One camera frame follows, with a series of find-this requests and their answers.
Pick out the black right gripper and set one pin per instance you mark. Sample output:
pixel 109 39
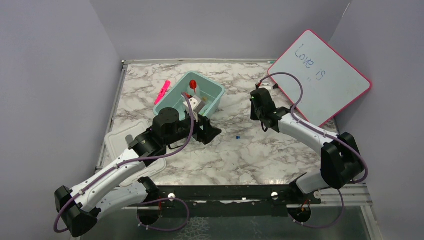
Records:
pixel 253 116

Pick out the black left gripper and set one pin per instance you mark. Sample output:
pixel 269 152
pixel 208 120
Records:
pixel 208 133

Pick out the red capped wash bottle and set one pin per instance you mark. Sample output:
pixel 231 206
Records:
pixel 193 88

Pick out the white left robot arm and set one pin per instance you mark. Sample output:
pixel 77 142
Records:
pixel 81 206

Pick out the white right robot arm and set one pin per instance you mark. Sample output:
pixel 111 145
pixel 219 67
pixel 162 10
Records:
pixel 340 160

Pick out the teal plastic bin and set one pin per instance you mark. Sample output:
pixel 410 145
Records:
pixel 208 88

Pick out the pink framed whiteboard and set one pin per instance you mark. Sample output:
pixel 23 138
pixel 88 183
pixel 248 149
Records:
pixel 312 72

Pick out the pink highlighter marker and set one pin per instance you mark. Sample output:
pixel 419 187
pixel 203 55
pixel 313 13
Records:
pixel 162 91

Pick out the white plastic bin lid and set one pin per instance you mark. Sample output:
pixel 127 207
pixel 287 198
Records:
pixel 119 139

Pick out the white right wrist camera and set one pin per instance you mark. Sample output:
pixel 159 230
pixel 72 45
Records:
pixel 266 85

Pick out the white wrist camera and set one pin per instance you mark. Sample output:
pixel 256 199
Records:
pixel 196 103
pixel 266 85

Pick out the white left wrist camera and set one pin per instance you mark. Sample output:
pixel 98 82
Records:
pixel 196 103

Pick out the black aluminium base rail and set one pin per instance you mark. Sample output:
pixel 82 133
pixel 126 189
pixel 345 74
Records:
pixel 215 201

